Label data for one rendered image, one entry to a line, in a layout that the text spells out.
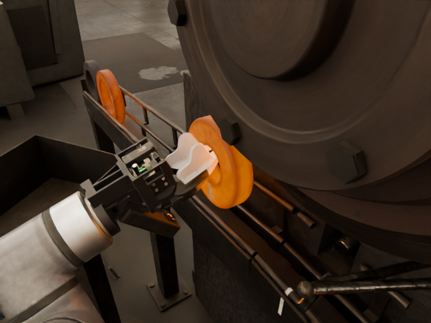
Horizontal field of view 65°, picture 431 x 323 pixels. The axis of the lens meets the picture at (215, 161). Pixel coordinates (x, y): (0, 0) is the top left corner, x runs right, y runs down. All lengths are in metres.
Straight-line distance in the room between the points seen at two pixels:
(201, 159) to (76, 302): 0.25
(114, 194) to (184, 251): 1.04
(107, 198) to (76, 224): 0.05
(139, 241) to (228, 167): 1.10
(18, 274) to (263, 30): 0.40
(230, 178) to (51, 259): 0.26
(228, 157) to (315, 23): 0.32
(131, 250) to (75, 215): 1.07
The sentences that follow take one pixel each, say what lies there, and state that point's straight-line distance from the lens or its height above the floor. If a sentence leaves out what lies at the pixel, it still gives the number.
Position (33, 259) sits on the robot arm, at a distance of 0.48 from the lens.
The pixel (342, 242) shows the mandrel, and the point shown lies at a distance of 0.56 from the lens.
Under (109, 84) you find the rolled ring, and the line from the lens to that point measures 1.14.
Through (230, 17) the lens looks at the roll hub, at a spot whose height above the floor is 1.09.
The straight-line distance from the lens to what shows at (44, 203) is 0.92.
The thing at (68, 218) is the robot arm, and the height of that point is 0.84.
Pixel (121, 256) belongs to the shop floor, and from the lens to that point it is 1.52.
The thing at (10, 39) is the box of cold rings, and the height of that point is 0.53.
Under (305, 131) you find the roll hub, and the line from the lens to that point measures 0.24.
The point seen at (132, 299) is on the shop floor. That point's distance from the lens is 1.39.
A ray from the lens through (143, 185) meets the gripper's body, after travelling 0.46.
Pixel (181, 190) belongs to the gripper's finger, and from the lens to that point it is 0.49.
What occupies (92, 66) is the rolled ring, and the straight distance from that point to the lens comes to 1.33.
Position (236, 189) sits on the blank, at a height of 0.83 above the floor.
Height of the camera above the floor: 1.15
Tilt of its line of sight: 36 degrees down
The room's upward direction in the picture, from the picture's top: straight up
